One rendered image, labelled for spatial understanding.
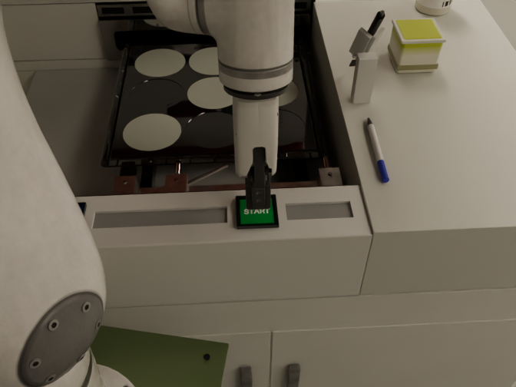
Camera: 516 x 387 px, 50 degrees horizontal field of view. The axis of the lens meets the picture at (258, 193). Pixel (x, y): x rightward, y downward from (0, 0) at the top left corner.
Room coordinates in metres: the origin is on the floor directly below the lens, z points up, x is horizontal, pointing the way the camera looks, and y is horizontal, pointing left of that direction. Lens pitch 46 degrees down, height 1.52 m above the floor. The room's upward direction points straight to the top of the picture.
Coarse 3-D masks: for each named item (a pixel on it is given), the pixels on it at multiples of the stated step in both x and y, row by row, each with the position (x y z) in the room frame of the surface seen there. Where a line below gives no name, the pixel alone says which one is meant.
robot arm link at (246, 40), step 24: (216, 0) 0.53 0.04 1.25; (240, 0) 0.52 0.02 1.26; (264, 0) 0.52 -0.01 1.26; (288, 0) 0.53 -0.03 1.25; (216, 24) 0.52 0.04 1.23; (240, 24) 0.51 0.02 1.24; (264, 24) 0.51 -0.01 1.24; (288, 24) 0.53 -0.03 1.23; (240, 48) 0.51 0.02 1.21; (264, 48) 0.51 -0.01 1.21; (288, 48) 0.52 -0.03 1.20
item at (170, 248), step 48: (192, 192) 0.54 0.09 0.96; (240, 192) 0.54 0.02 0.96; (288, 192) 0.54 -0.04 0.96; (336, 192) 0.54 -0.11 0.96; (96, 240) 0.46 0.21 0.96; (144, 240) 0.46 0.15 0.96; (192, 240) 0.46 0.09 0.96; (240, 240) 0.46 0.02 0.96; (288, 240) 0.46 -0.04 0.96; (336, 240) 0.46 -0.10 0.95; (144, 288) 0.45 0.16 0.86; (192, 288) 0.45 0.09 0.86; (240, 288) 0.45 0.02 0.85; (288, 288) 0.46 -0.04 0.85; (336, 288) 0.46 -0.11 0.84
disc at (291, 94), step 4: (292, 84) 0.89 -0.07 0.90; (288, 88) 0.87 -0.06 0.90; (292, 88) 0.87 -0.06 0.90; (296, 88) 0.87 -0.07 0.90; (288, 92) 0.86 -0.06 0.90; (292, 92) 0.86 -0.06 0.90; (296, 92) 0.86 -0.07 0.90; (280, 96) 0.85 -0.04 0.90; (284, 96) 0.85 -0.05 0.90; (288, 96) 0.85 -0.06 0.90; (292, 96) 0.85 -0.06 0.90; (296, 96) 0.85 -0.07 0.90; (280, 100) 0.84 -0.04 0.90; (284, 100) 0.84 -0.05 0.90; (288, 100) 0.84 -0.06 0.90; (292, 100) 0.84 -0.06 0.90; (280, 104) 0.82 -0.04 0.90; (284, 104) 0.82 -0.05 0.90
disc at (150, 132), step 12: (132, 120) 0.78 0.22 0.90; (144, 120) 0.78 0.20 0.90; (156, 120) 0.78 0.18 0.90; (168, 120) 0.78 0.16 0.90; (132, 132) 0.75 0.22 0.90; (144, 132) 0.75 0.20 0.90; (156, 132) 0.75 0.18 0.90; (168, 132) 0.75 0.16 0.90; (180, 132) 0.75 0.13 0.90; (132, 144) 0.71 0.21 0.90; (144, 144) 0.71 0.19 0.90; (156, 144) 0.71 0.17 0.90; (168, 144) 0.71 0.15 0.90
